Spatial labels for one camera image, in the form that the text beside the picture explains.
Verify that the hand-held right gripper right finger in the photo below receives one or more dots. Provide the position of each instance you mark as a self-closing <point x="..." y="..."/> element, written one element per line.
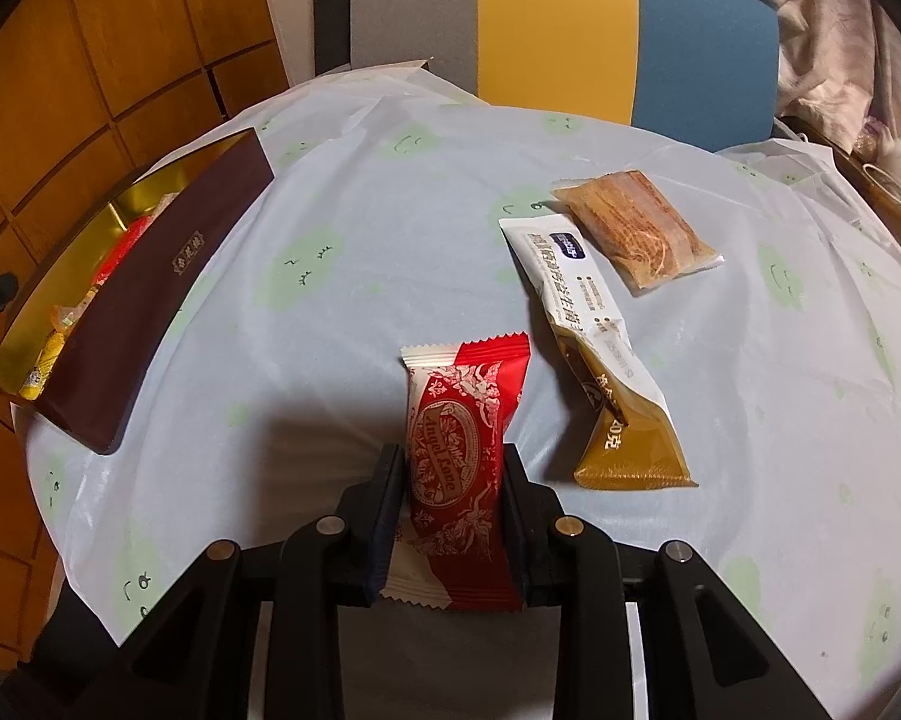
<point x="516" y="532"/>

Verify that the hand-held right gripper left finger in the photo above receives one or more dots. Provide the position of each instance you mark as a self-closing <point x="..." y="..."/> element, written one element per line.
<point x="390" y="525"/>

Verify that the grey yellow blue chair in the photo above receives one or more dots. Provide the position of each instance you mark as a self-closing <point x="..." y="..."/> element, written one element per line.
<point x="555" y="22"/>

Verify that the beige crumpled bedding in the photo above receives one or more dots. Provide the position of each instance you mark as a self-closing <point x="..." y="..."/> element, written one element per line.
<point x="818" y="15"/>

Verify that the red gold-print snack packet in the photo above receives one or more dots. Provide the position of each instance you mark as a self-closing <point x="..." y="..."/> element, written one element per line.
<point x="124" y="251"/>

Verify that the dark brown gift box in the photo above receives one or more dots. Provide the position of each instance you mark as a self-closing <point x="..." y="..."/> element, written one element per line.
<point x="143" y="300"/>

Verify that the white gold snack packet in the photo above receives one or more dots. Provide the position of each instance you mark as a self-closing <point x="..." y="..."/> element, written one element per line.
<point x="570" y="277"/>

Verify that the clear pastry snack packet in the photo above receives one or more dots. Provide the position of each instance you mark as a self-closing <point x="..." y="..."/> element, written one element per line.
<point x="638" y="229"/>

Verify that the red white floral snack packet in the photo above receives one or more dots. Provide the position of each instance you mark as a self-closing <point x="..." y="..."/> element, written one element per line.
<point x="458" y="435"/>

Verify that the yellow cake snack packet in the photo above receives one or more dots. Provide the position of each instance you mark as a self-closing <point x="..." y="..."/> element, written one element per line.
<point x="45" y="364"/>

